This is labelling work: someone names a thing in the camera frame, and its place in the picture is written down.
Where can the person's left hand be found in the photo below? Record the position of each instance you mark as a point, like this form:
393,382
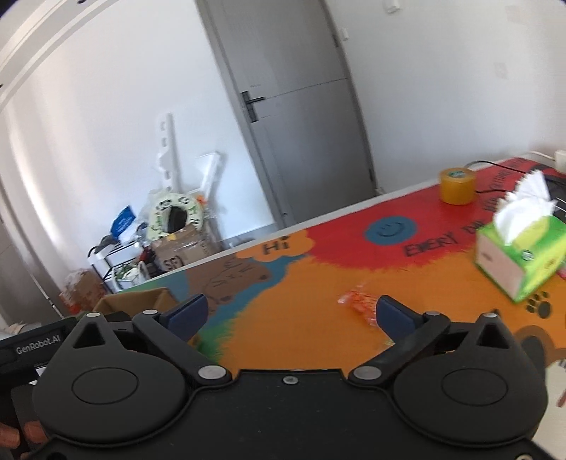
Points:
34,433

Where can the blue bag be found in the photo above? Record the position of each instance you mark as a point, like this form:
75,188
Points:
123,221

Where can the black charger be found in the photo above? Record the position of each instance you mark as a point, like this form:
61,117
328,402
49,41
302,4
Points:
558,190

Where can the short white rack part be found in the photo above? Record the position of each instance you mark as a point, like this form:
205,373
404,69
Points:
208,174

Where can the white wall plate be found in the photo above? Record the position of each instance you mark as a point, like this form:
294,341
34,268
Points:
499,68

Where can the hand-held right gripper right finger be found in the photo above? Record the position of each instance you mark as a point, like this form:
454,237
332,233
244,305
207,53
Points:
393,316

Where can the yellow tape roll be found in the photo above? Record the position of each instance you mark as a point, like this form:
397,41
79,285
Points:
457,185

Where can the white power strip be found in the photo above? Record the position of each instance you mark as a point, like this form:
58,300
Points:
561,159

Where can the small cardboard box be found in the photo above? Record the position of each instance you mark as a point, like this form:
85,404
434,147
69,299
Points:
84,289

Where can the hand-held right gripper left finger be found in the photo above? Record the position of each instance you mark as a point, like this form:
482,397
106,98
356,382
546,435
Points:
188,312

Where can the white wall switch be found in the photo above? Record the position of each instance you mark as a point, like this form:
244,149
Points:
345,33

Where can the grey door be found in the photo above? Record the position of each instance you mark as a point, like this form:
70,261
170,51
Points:
300,110

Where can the tall white rack part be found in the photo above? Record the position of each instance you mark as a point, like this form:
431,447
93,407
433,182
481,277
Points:
167,155

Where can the orange snack packet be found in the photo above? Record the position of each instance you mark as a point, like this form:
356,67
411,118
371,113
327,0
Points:
358,303

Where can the taped cardboard box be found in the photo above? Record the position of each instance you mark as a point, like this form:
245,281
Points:
185,252

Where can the black metal rack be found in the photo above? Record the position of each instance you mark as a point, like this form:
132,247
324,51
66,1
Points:
106,261

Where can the green tissue box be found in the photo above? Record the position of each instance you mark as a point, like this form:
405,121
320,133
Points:
521,261

